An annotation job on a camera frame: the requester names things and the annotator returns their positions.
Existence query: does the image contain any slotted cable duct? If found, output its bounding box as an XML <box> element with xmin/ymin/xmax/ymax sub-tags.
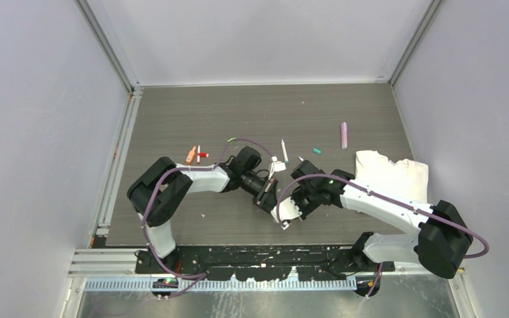
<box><xmin>83</xmin><ymin>276</ymin><xmax>357</xmax><ymax>292</ymax></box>

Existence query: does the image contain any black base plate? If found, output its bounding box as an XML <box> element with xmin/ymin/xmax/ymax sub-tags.
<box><xmin>135</xmin><ymin>244</ymin><xmax>378</xmax><ymax>282</ymax></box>

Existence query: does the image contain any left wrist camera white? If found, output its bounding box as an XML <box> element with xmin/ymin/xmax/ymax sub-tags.
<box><xmin>268</xmin><ymin>156</ymin><xmax>286</xmax><ymax>179</ymax></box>

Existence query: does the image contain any white pen teal end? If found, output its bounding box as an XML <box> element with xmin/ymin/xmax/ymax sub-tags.
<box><xmin>280</xmin><ymin>139</ymin><xmax>289</xmax><ymax>164</ymax></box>

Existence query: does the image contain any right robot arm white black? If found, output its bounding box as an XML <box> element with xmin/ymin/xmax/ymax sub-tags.
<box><xmin>272</xmin><ymin>160</ymin><xmax>474</xmax><ymax>279</ymax></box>

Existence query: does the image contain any aluminium frame rail left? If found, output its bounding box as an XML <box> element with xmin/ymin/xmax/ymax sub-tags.
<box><xmin>88</xmin><ymin>85</ymin><xmax>143</xmax><ymax>248</ymax></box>

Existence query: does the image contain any orange highlighter pen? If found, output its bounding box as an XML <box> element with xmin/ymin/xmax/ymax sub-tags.
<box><xmin>185</xmin><ymin>145</ymin><xmax>197</xmax><ymax>165</ymax></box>

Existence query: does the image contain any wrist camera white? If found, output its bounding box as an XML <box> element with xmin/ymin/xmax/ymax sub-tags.
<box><xmin>268</xmin><ymin>156</ymin><xmax>286</xmax><ymax>179</ymax></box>
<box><xmin>270</xmin><ymin>196</ymin><xmax>302</xmax><ymax>230</ymax></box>

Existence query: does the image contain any pink highlighter pen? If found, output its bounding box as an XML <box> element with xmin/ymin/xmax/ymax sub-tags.
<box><xmin>340</xmin><ymin>122</ymin><xmax>348</xmax><ymax>150</ymax></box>

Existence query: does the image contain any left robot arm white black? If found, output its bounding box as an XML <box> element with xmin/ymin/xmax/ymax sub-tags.
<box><xmin>127</xmin><ymin>146</ymin><xmax>278</xmax><ymax>274</ymax></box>

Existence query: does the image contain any white cloth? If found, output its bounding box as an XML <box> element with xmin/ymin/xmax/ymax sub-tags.
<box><xmin>355</xmin><ymin>150</ymin><xmax>429</xmax><ymax>203</ymax></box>

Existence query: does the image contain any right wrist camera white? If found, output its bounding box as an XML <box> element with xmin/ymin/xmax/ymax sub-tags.
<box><xmin>270</xmin><ymin>196</ymin><xmax>302</xmax><ymax>230</ymax></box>

